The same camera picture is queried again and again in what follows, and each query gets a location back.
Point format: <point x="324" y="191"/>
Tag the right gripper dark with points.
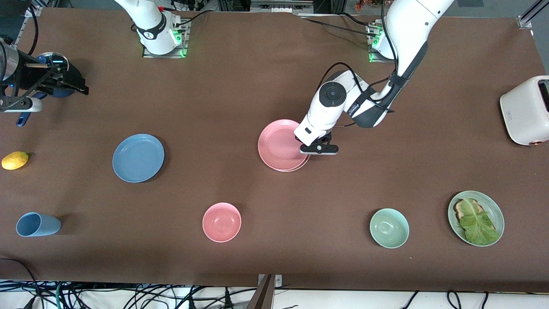
<point x="39" y="74"/>

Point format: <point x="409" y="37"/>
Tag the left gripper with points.
<point x="297" y="139"/>

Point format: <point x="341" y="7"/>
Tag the pink plate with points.
<point x="279" y="146"/>

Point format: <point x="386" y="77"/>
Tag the blue plate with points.
<point x="138" y="158"/>

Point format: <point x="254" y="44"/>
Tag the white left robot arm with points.
<point x="411" y="34"/>

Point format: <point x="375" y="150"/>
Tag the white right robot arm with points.
<point x="150" y="25"/>

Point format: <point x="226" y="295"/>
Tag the glass pan lid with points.
<point x="53" y="58"/>

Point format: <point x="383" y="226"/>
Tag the beige plate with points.
<point x="303" y="162"/>

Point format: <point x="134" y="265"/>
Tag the blue saucepan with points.
<point x="22" y="120"/>

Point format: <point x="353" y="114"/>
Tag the yellow lemon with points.
<point x="15" y="160"/>

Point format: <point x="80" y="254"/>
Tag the brown table cloth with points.
<point x="257" y="86"/>

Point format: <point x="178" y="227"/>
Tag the green bowl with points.
<point x="389" y="228"/>

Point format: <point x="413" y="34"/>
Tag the pink bowl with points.
<point x="221" y="222"/>

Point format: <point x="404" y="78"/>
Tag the blue cup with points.
<point x="38" y="225"/>

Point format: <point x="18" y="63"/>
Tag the grey metal box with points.
<point x="279" y="6"/>

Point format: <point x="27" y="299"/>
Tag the orange red background object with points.
<point x="369" y="4"/>

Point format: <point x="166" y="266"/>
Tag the toast bread slice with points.
<point x="460" y="209"/>

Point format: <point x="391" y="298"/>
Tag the green lettuce leaf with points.
<point x="478" y="225"/>

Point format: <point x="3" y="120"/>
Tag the green plate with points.
<point x="495" y="214"/>

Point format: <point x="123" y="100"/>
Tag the black power plug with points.
<point x="227" y="300"/>

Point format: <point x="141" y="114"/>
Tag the white toaster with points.
<point x="525" y="111"/>

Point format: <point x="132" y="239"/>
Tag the aluminium frame profile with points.
<point x="524" y="21"/>
<point x="37" y="10"/>

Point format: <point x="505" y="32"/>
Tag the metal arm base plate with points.
<point x="182" y="47"/>
<point x="372" y="53"/>

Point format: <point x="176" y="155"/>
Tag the small metal bracket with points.
<point x="279" y="281"/>

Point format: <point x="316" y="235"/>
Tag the dark mount post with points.
<point x="262" y="298"/>

